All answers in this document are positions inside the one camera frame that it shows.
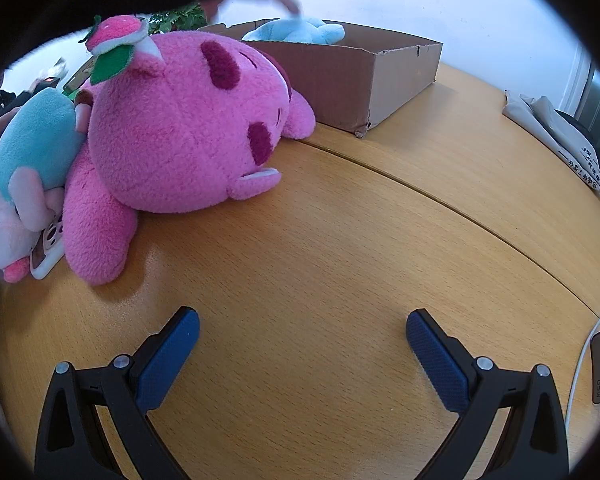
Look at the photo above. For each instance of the pink plush bear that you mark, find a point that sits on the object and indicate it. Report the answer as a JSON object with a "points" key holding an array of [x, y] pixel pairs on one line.
{"points": [[180, 125]]}

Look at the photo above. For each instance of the teal and pale pink plush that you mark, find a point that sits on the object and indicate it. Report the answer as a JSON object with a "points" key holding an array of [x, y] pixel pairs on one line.
{"points": [[35, 145]]}

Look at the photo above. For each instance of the grey metal cabinet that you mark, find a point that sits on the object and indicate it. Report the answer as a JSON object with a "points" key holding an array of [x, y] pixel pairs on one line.
{"points": [[597, 100]]}

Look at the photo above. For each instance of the grey cloth bag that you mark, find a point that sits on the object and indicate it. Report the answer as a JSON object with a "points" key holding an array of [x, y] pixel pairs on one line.
{"points": [[550, 130]]}

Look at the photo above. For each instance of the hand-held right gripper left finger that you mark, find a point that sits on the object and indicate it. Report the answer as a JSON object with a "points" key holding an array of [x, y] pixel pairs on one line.
{"points": [[167, 357]]}

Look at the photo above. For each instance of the white phone case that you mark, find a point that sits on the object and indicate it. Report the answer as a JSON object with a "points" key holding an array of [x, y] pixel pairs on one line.
{"points": [[47, 256]]}

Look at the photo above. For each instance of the green potted plant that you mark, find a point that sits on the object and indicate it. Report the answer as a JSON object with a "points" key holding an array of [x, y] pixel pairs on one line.
{"points": [[175, 17]]}

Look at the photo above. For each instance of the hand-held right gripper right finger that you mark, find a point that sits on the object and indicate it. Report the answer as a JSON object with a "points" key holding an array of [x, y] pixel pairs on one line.
{"points": [[437, 365]]}

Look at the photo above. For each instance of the brown cardboard box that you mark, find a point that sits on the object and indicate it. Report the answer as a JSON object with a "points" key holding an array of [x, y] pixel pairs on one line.
{"points": [[330, 80]]}

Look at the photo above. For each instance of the light blue plush toy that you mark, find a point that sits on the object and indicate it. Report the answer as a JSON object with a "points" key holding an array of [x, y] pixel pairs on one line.
{"points": [[290, 32]]}

